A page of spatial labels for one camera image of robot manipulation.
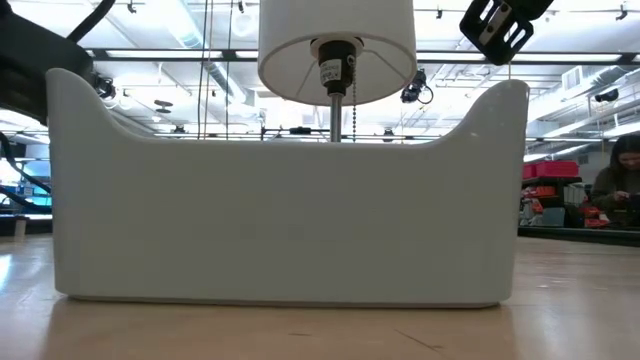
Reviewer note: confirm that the storage shelf unit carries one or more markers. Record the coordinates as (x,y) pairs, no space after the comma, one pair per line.
(555,202)

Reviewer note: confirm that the black overhead rig beam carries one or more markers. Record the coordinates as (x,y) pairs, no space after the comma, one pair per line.
(175,54)

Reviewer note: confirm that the white cylindrical bucket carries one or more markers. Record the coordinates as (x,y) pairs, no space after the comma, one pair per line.
(300,30)

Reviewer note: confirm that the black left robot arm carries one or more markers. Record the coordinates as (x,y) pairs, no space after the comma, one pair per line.
(30,60)

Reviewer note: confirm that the grey plastic bin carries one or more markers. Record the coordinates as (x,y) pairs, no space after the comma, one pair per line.
(300,225)

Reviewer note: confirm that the black mounted camera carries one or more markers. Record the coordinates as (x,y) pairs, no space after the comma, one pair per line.
(415,87)
(104,86)

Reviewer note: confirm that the person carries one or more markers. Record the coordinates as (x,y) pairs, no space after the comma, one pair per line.
(607,190)

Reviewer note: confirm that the red plastic storage bin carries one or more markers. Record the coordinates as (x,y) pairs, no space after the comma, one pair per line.
(557,169)

